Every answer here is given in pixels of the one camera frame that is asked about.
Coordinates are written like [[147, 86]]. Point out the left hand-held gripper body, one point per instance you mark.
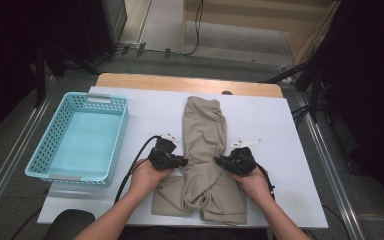
[[161, 160]]

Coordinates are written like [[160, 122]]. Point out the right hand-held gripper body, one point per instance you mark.
[[243, 161]]

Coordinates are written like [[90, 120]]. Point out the beige pants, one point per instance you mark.
[[203, 133]]

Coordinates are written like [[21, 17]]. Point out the light blue plastic basket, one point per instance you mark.
[[86, 140]]

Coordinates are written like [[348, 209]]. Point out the person's left hand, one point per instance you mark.
[[146, 180]]

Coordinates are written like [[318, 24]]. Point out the person's right hand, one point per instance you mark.
[[256, 183]]

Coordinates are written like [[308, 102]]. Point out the person's dark-clothed lap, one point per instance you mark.
[[180, 235]]

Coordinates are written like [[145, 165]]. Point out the black slanted stand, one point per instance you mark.
[[300, 68]]

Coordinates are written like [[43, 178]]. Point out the person's dark-clothed knee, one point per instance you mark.
[[68, 225]]

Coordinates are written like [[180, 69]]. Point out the light wooden furniture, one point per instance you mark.
[[246, 13]]

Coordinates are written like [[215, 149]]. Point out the black tripod stand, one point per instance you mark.
[[40, 76]]

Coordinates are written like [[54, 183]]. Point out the dark cabinet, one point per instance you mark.
[[93, 26]]

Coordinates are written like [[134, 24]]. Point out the dark curtain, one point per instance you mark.
[[0, 50], [380, 66]]

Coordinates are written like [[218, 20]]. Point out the metal frame rail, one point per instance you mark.
[[13, 160], [330, 166]]

